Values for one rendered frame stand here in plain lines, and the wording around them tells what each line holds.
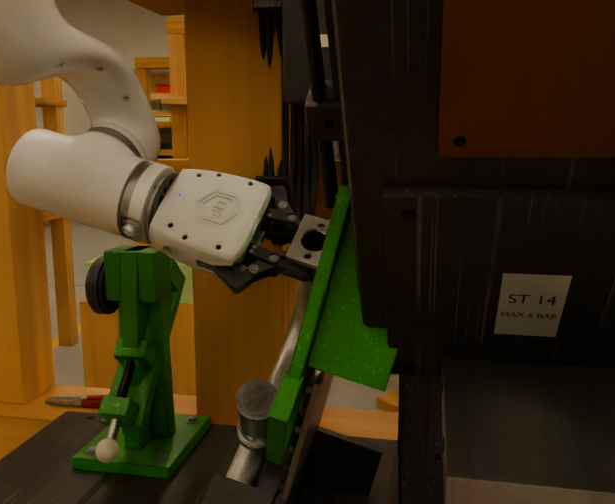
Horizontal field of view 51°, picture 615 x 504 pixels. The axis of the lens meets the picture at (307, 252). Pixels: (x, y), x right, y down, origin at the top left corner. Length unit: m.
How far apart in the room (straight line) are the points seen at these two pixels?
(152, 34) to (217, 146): 10.46
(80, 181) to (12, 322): 0.50
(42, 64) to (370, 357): 0.38
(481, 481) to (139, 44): 11.17
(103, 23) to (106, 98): 10.98
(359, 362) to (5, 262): 0.70
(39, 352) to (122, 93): 0.58
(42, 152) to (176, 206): 0.15
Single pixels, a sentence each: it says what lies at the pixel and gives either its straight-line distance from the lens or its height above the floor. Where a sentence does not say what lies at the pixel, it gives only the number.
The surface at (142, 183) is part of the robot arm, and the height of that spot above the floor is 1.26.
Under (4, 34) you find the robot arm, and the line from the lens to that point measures 0.62.
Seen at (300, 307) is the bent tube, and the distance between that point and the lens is 0.69.
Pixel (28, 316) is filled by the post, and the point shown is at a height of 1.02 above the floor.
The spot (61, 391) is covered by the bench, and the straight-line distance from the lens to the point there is 1.20.
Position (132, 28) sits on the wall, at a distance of 11.50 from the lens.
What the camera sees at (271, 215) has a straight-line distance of 0.65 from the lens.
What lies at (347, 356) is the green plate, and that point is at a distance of 0.55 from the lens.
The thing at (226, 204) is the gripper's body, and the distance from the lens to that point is 0.64.
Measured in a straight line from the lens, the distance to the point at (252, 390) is 0.57.
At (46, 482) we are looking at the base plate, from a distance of 0.88.
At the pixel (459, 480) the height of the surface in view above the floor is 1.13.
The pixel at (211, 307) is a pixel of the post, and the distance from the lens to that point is 0.96.
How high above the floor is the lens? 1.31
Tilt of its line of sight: 10 degrees down
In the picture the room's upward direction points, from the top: straight up
